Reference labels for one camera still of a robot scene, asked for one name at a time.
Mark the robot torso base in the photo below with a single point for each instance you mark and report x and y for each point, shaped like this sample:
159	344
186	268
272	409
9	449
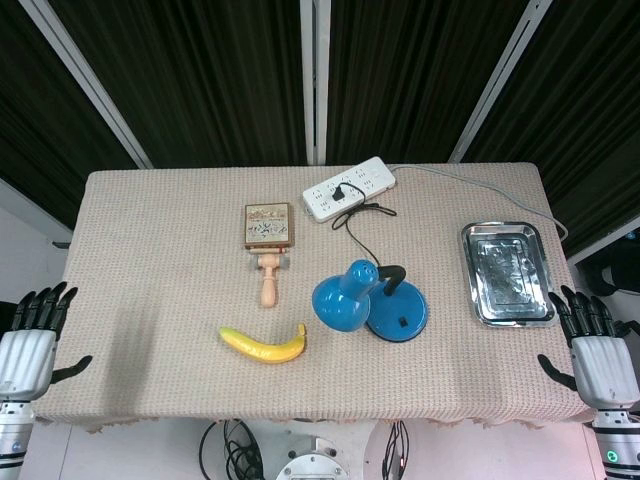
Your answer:
312	457

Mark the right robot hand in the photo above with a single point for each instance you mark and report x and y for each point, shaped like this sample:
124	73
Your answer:
597	365

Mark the silver metal tray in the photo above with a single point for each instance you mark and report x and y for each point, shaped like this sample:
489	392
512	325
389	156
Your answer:
507	274

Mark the dark curtain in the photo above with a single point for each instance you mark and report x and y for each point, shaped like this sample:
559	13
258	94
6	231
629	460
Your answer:
210	75

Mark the white power strip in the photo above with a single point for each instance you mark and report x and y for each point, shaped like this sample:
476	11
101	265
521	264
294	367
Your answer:
348	189

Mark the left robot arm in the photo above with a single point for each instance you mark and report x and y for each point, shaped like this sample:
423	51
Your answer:
12	432

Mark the blue desk lamp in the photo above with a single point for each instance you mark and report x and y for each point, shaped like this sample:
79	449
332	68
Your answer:
367	302

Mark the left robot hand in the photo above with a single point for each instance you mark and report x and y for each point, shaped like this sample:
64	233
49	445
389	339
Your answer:
27	357

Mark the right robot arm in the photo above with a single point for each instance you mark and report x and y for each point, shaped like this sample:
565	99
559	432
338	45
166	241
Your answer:
616	442

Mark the beige woven tablecloth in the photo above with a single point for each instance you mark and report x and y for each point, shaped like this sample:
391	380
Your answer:
200	300

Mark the yellow banana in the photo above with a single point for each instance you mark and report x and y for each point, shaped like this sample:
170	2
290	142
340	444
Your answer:
265	345

